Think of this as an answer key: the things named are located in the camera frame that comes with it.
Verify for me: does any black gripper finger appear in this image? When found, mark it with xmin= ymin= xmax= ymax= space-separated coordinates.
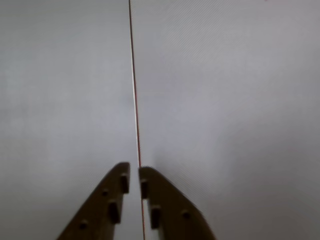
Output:
xmin=56 ymin=161 xmax=131 ymax=240
xmin=138 ymin=166 xmax=217 ymax=240

